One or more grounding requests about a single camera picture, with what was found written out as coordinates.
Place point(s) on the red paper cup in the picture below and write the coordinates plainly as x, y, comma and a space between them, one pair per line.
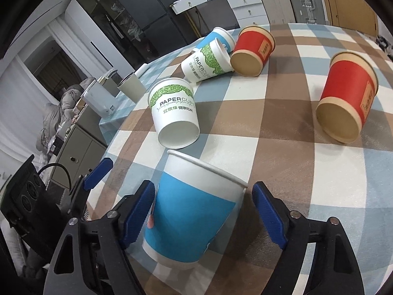
250, 44
347, 92

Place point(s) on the white electric kettle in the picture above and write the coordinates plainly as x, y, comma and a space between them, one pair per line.
98, 100

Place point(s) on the brown blue checkered tablecloth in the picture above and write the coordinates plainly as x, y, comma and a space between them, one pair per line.
276, 129

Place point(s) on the white standing air conditioner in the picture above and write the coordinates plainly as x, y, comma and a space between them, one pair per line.
80, 29

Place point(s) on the white green-leaf paper cup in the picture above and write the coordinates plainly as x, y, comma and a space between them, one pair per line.
175, 113
206, 63

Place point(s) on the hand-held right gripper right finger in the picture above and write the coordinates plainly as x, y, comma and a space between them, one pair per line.
270, 218

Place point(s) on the wooden board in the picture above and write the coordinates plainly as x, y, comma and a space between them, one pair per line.
348, 1

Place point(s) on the black refrigerator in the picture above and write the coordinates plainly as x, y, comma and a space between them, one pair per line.
150, 9

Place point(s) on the white drawer cabinet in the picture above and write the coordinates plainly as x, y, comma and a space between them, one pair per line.
248, 4

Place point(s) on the grey low cabinet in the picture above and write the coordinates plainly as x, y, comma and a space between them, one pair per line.
78, 147

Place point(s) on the grey padded jacket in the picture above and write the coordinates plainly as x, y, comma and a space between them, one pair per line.
55, 113

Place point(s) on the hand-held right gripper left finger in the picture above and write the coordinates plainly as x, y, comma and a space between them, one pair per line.
137, 218

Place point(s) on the blue and white paper cup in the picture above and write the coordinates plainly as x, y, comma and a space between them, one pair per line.
217, 35
196, 212

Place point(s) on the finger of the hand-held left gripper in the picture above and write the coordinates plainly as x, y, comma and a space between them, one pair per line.
98, 173

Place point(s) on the grey cylindrical container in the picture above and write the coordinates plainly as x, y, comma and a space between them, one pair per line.
132, 87

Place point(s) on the white desk with drawers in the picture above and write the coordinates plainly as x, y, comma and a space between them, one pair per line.
192, 1

